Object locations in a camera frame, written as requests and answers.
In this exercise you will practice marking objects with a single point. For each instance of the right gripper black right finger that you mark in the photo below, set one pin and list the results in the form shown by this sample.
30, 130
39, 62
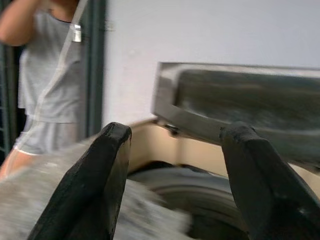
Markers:
270, 200

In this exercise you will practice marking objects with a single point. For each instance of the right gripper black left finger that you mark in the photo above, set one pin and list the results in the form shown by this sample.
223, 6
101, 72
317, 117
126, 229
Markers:
85, 190

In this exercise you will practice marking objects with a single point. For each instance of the beige top-load washing machine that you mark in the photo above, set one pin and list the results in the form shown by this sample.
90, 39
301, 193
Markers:
195, 150

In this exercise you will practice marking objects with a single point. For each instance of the person in grey clothes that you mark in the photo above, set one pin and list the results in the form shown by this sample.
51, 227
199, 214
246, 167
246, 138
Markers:
50, 75

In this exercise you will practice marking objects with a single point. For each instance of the clear bubble wrap sheet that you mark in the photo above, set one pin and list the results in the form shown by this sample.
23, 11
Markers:
30, 195

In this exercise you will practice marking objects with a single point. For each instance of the grey washer drum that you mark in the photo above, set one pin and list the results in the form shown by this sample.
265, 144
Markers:
200, 197

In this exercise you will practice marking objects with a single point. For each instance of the dark grey washer lid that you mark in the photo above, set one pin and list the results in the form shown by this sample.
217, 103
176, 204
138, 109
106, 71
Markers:
250, 100

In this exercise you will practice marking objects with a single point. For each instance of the black metal gate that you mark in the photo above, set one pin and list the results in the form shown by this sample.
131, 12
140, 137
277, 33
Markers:
6, 100

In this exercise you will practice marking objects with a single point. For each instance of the dark green door frame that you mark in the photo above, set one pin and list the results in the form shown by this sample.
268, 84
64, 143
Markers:
95, 62

